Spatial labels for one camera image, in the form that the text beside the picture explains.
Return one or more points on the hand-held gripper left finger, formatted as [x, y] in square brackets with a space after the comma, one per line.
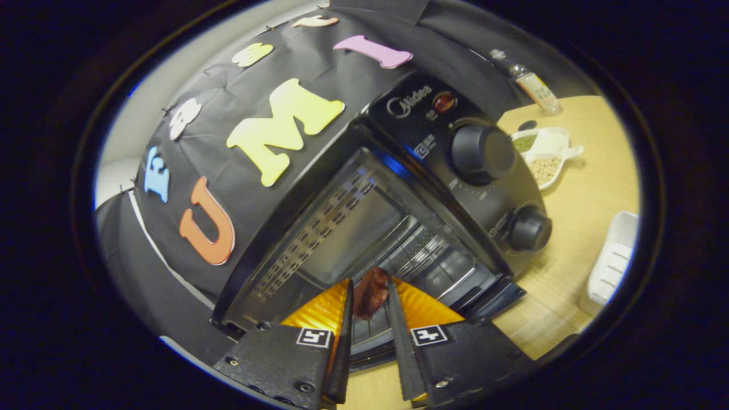
[342, 353]

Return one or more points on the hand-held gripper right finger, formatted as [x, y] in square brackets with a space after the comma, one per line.
[401, 353]

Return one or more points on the red-brown meat slice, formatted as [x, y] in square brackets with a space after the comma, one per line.
[370, 293]

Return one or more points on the black toaster oven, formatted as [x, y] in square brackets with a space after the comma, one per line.
[416, 131]

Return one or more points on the white rectangular tray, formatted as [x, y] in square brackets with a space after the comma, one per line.
[612, 262]

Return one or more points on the white divided seed dish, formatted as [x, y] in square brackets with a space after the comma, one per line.
[552, 142]

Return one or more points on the small black round cap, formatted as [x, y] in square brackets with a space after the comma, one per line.
[527, 125]

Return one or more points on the small clear glass bottle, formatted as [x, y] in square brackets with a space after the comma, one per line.
[538, 88]

